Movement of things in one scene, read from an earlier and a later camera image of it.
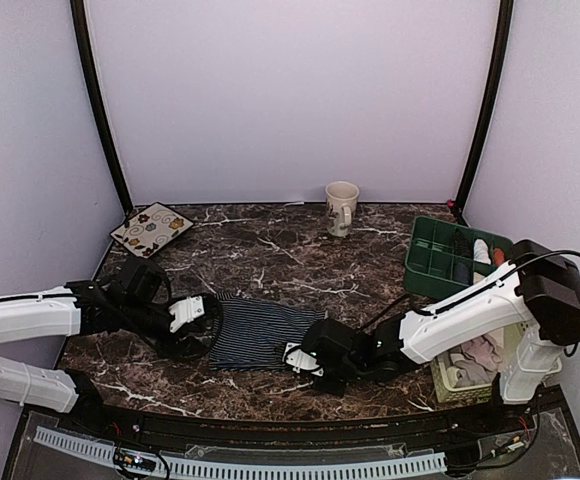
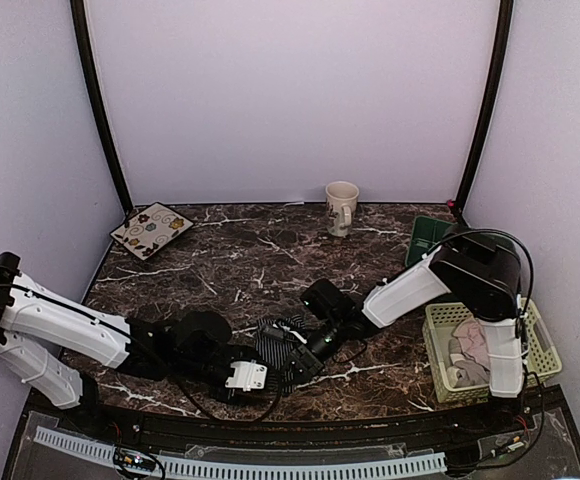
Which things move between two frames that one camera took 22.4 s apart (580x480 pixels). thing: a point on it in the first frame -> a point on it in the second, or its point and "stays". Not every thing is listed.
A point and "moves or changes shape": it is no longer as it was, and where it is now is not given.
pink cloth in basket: [483, 351] stays
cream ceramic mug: [341, 202] stays
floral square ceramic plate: [151, 229] stays
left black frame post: [81, 26] stays
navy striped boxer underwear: [252, 336] moves or changes shape
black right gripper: [331, 389] -> [308, 363]
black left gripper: [176, 348] -> [247, 353]
